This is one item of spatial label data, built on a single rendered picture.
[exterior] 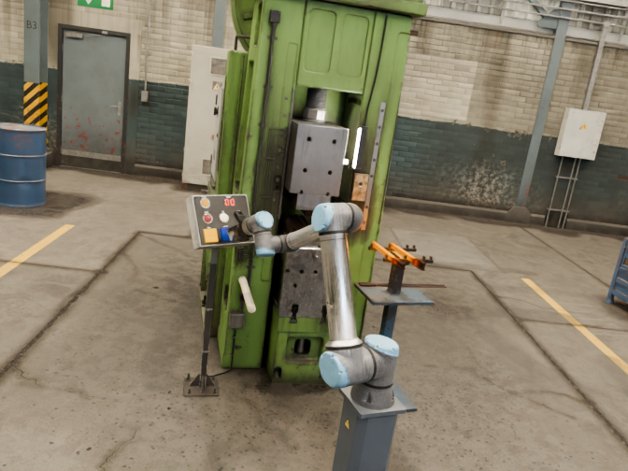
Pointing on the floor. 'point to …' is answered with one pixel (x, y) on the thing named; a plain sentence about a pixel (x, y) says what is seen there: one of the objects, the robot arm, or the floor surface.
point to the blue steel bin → (620, 277)
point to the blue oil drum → (22, 164)
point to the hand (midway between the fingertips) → (229, 232)
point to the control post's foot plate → (200, 387)
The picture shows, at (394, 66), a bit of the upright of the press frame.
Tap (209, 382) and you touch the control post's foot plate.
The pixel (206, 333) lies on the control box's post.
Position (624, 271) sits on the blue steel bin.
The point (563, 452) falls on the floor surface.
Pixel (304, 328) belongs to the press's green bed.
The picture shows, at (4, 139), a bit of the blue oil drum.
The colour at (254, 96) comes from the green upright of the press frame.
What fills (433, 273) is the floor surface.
